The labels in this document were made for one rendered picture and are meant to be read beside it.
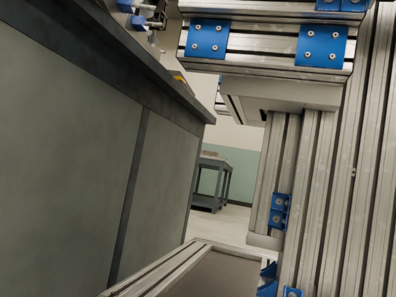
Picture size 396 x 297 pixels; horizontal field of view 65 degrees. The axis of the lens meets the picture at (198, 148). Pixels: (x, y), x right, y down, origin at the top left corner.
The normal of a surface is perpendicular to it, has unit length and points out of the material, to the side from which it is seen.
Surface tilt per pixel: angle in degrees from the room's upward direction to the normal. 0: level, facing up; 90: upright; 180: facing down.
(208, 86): 90
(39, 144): 90
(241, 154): 90
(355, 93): 90
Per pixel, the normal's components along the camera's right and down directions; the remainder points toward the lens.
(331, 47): -0.23, -0.13
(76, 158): 0.94, 0.15
